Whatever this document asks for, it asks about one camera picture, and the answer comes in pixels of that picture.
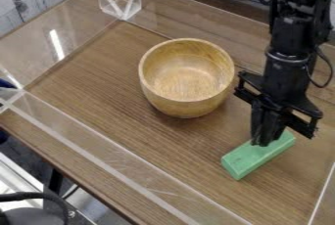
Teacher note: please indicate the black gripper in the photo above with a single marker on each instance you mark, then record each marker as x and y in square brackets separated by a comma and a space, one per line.
[276, 94]

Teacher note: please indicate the green rectangular block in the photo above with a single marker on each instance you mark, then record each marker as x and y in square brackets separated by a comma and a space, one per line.
[247, 158]

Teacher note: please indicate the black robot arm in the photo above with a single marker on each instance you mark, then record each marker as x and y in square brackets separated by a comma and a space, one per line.
[299, 28]

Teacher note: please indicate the wooden brown bowl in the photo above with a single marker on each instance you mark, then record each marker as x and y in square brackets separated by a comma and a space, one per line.
[187, 75]

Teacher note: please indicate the black table leg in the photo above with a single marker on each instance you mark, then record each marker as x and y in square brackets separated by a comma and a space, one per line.
[55, 181]

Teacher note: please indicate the clear acrylic enclosure wall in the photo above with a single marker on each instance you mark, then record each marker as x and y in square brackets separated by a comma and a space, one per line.
[151, 165]

